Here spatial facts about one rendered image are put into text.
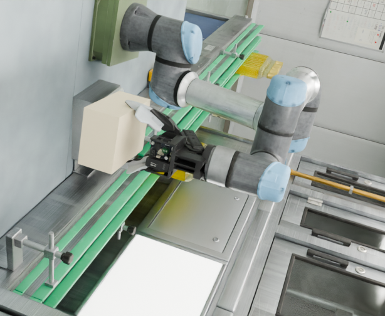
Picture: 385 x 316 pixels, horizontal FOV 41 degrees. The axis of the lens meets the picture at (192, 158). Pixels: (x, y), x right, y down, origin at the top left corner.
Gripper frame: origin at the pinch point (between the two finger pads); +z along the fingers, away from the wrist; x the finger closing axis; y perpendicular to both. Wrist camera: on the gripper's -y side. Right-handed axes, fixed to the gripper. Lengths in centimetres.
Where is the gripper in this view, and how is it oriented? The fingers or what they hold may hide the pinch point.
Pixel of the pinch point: (122, 132)
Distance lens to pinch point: 107.8
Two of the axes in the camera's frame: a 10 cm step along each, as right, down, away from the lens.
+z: -9.4, -2.8, 2.1
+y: -3.0, 3.1, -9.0
